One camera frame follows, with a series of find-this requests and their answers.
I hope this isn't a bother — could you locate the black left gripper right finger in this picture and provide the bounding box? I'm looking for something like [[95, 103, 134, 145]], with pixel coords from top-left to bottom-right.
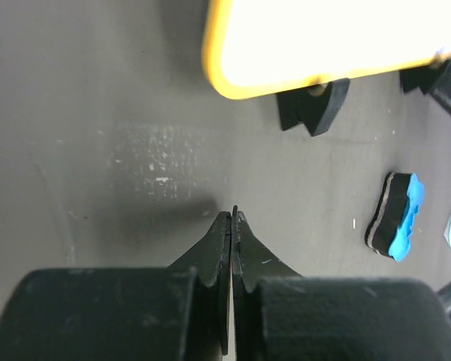
[[231, 205, 305, 298]]

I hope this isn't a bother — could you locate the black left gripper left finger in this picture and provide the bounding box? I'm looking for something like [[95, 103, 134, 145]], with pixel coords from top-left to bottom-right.
[[169, 211, 232, 356]]

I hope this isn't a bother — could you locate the blue bone-shaped eraser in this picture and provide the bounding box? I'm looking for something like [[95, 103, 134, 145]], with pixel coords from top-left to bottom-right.
[[365, 172, 425, 262]]

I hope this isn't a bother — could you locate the yellow framed whiteboard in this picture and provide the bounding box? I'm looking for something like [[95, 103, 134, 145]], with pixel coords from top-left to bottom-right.
[[201, 1, 451, 99]]

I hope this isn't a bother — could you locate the black whiteboard foot right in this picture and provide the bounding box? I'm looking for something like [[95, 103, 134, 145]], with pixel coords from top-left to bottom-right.
[[399, 59, 451, 95]]

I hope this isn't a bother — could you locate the black whiteboard foot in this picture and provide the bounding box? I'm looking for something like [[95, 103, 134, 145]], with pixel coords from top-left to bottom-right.
[[399, 59, 451, 95], [276, 78, 350, 137]]

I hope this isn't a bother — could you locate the black whiteboard foot left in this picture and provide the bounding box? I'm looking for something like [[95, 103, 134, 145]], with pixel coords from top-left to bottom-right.
[[276, 78, 350, 137]]

